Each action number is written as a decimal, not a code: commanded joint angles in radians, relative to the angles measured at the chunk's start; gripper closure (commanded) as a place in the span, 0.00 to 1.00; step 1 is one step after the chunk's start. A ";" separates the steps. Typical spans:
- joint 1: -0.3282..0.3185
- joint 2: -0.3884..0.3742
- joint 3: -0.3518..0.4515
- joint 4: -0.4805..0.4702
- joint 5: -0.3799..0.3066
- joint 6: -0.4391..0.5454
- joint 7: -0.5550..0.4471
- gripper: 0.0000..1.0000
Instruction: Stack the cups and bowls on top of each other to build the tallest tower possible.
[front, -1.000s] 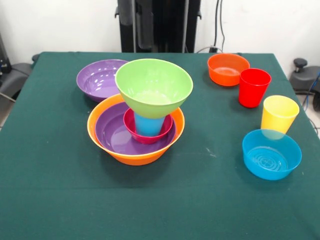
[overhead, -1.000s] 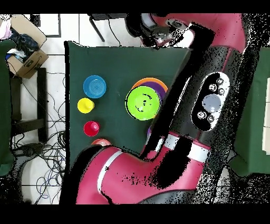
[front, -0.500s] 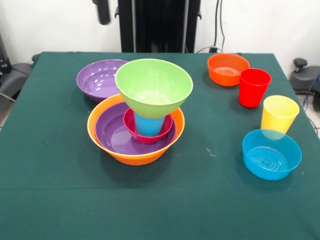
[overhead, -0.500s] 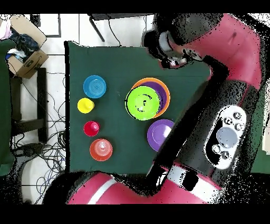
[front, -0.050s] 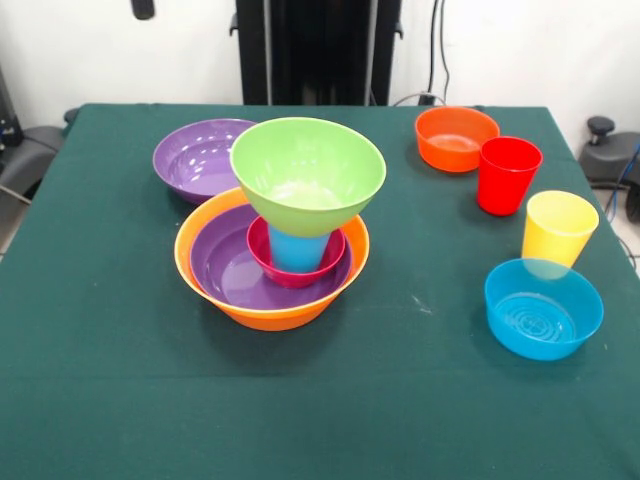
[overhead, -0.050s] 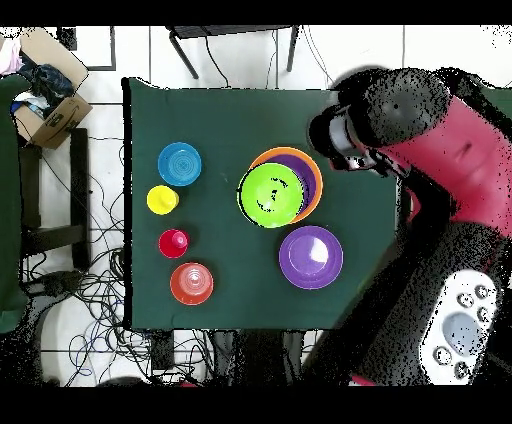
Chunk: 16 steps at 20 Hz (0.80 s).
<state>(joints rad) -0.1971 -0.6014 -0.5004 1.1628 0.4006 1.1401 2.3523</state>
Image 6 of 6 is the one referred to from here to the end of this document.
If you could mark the large orange plastic bowl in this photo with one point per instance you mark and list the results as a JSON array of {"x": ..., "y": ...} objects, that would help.
[{"x": 318, "y": 180}]

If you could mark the green cloth covered table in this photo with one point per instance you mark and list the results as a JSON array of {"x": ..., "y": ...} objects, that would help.
[
  {"x": 10, "y": 200},
  {"x": 500, "y": 98}
]

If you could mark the black power brick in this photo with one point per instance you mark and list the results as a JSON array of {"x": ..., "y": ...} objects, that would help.
[{"x": 162, "y": 352}]

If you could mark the small red-orange plastic bowl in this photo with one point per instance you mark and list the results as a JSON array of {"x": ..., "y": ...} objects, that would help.
[{"x": 192, "y": 284}]

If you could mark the dark green tablecloth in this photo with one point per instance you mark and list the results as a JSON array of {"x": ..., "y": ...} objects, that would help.
[{"x": 240, "y": 116}]

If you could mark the black floor device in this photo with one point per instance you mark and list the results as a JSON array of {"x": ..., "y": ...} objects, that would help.
[{"x": 60, "y": 282}]

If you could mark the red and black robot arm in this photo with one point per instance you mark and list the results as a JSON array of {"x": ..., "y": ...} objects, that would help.
[{"x": 440, "y": 160}]

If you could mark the yellow plastic cup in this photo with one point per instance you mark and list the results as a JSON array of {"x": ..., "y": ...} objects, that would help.
[{"x": 162, "y": 200}]

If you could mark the pile of clothes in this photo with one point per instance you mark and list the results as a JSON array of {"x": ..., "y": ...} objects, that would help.
[{"x": 48, "y": 84}]

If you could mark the green plastic bowl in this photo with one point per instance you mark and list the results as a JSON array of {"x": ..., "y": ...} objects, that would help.
[{"x": 272, "y": 196}]

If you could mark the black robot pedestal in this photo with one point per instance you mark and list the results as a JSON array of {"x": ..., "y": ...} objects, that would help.
[{"x": 260, "y": 360}]

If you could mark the black floor frame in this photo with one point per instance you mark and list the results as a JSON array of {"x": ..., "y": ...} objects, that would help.
[{"x": 66, "y": 38}]

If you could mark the blue plastic bowl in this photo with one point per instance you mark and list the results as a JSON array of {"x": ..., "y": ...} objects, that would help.
[{"x": 179, "y": 164}]

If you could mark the red plastic cup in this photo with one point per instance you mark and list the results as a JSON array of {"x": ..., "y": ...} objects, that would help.
[{"x": 172, "y": 244}]

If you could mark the black metal frame table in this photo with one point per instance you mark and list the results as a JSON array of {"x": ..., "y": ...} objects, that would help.
[{"x": 232, "y": 31}]

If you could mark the cardboard box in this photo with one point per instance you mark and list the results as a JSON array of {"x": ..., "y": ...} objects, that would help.
[{"x": 60, "y": 120}]

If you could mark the purple plastic bowl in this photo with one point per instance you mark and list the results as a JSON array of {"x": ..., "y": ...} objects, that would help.
[
  {"x": 306, "y": 176},
  {"x": 311, "y": 258}
]

